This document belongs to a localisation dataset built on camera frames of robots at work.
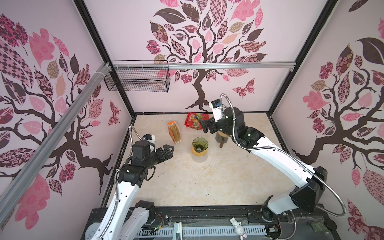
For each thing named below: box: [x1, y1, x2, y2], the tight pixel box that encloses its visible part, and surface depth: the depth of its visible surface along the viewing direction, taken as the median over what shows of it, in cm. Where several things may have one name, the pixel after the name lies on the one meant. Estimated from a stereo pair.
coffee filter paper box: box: [167, 121, 182, 144], surface depth 102 cm
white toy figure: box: [229, 217, 248, 240], surface depth 69 cm
